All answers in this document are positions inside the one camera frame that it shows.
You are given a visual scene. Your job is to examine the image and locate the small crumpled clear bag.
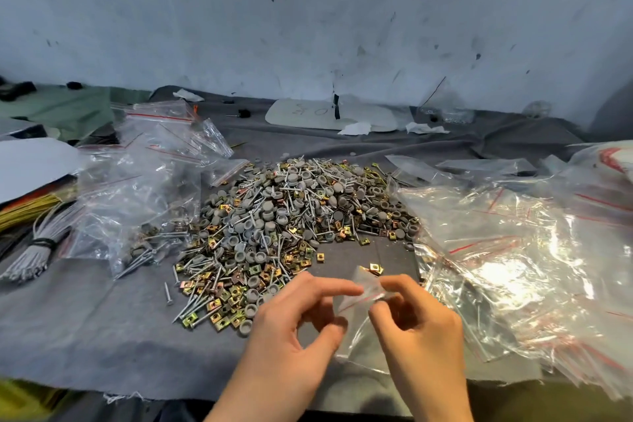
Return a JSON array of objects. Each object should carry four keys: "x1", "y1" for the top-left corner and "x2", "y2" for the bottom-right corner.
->
[{"x1": 523, "y1": 100, "x2": 553, "y2": 119}]

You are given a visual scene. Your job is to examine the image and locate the bunch of clear red-striped bags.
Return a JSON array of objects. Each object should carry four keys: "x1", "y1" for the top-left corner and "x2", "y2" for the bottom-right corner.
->
[{"x1": 111, "y1": 99, "x2": 235, "y2": 166}]

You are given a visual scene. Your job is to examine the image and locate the white paper sheet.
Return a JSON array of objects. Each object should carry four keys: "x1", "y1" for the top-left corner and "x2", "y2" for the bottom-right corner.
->
[{"x1": 0, "y1": 137, "x2": 89, "y2": 205}]

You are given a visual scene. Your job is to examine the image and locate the person's right hand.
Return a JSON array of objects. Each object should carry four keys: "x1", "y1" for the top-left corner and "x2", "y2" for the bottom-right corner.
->
[{"x1": 368, "y1": 274, "x2": 468, "y2": 408}]

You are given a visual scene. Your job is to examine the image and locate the small clear zip bag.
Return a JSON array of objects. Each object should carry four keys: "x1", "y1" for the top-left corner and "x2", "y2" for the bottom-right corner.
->
[{"x1": 333, "y1": 265, "x2": 397, "y2": 374}]

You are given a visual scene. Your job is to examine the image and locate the bundle of grey cable ties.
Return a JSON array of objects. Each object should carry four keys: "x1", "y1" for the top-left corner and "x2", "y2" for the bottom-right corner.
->
[{"x1": 0, "y1": 203, "x2": 82, "y2": 285}]

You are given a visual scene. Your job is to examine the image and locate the clear bags with black wire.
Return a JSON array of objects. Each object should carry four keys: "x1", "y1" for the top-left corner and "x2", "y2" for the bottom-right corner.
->
[{"x1": 416, "y1": 76, "x2": 476, "y2": 125}]

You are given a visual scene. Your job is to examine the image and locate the white red-print plastic bag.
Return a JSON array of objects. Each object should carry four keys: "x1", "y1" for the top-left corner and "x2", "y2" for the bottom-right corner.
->
[{"x1": 568, "y1": 140, "x2": 633, "y2": 186}]

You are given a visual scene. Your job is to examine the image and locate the heap of empty zip bags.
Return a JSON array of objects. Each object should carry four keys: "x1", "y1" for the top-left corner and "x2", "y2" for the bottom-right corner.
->
[{"x1": 385, "y1": 140, "x2": 633, "y2": 403}]

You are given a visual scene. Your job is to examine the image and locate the white plastic board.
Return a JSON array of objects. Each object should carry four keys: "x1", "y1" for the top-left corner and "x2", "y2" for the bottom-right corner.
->
[{"x1": 264, "y1": 97, "x2": 399, "y2": 134}]

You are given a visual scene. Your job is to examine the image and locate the clear bag filled with screws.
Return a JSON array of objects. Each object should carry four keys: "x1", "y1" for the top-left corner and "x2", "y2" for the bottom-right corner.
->
[{"x1": 58, "y1": 150, "x2": 204, "y2": 281}]

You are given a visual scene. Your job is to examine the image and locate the green cloth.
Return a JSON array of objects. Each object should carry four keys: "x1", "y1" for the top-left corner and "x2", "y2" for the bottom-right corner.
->
[{"x1": 0, "y1": 84, "x2": 152, "y2": 142}]

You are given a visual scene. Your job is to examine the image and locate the bundle of yellow cable ties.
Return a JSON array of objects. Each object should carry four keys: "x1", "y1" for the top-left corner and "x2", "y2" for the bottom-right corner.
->
[{"x1": 0, "y1": 188, "x2": 66, "y2": 233}]

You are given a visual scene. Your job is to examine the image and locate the person's left hand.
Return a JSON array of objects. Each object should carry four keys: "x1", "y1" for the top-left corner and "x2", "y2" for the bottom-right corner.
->
[{"x1": 228, "y1": 271, "x2": 365, "y2": 407}]

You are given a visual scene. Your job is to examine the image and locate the black device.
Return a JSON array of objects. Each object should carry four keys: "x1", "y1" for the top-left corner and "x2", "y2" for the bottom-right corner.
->
[{"x1": 0, "y1": 80, "x2": 38, "y2": 102}]

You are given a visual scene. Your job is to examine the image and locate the person's right forearm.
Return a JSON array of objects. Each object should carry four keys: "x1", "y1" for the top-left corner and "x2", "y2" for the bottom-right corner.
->
[{"x1": 409, "y1": 394, "x2": 475, "y2": 422}]

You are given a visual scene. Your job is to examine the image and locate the pile of screws caps clips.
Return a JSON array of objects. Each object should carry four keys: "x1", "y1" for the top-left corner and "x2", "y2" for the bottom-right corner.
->
[{"x1": 170, "y1": 154, "x2": 422, "y2": 339}]

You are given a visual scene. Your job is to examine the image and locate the yellow-green fabric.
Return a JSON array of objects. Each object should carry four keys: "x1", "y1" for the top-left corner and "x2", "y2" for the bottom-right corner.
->
[{"x1": 0, "y1": 378, "x2": 67, "y2": 422}]

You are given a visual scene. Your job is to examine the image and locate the person's left forearm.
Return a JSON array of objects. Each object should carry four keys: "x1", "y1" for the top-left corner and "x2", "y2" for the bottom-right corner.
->
[{"x1": 204, "y1": 384, "x2": 300, "y2": 422}]

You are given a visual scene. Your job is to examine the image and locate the grey felt cloth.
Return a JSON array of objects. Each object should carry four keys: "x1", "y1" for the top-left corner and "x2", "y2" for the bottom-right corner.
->
[{"x1": 0, "y1": 85, "x2": 596, "y2": 418}]

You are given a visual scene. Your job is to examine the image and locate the flat empty clear bag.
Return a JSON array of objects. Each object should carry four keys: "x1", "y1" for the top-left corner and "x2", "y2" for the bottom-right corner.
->
[{"x1": 202, "y1": 158, "x2": 251, "y2": 188}]

